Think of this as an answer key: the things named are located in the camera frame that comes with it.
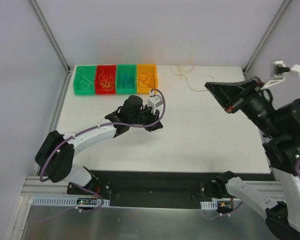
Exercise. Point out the left white cable duct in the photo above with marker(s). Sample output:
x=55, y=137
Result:
x=55, y=201

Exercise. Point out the far left green bin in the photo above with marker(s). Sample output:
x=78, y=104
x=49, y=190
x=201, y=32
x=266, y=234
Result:
x=84, y=80

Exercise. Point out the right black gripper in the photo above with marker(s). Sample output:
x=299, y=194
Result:
x=236, y=101

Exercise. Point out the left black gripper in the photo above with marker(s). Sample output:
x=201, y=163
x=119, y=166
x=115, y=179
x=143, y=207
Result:
x=150, y=119

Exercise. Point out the left aluminium frame post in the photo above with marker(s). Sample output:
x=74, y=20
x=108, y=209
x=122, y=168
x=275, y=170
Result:
x=49, y=34

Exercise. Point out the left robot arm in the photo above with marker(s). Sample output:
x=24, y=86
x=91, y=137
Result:
x=56, y=155

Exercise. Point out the aluminium frame post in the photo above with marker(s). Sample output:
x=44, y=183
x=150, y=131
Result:
x=49, y=34
x=283, y=8

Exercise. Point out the green bin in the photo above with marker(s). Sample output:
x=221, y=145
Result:
x=125, y=82
x=84, y=80

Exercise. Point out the white cable duct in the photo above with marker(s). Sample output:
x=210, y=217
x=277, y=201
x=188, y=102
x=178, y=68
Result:
x=55, y=201
x=209, y=205

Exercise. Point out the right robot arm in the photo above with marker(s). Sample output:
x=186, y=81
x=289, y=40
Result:
x=281, y=127

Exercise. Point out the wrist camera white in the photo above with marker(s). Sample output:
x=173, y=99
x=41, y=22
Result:
x=154, y=101
x=278, y=69

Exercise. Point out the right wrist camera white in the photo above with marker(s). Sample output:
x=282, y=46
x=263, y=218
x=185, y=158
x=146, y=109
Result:
x=278, y=69

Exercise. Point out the red bin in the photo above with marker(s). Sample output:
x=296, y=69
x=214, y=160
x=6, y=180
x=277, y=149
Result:
x=105, y=80

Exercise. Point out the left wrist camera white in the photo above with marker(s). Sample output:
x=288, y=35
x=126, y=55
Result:
x=154, y=101

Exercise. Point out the right white cable duct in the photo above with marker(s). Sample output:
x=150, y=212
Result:
x=209, y=205

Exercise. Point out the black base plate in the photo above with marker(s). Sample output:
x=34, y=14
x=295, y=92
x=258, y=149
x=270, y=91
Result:
x=166, y=190

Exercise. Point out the orange bin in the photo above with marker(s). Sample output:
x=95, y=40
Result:
x=146, y=78

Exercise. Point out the right aluminium frame post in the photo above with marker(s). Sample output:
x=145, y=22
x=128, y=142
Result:
x=283, y=8

